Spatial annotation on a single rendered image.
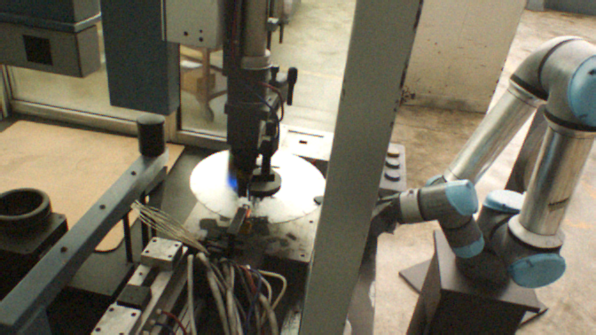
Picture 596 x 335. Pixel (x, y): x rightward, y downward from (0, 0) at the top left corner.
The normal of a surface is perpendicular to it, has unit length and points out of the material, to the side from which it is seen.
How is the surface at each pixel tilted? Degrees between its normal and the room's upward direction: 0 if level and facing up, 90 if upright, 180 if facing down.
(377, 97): 90
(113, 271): 0
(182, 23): 90
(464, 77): 90
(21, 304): 0
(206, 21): 90
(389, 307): 0
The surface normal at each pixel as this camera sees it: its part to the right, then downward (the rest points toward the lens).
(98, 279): 0.11, -0.84
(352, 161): -0.17, 0.50
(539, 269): 0.05, 0.64
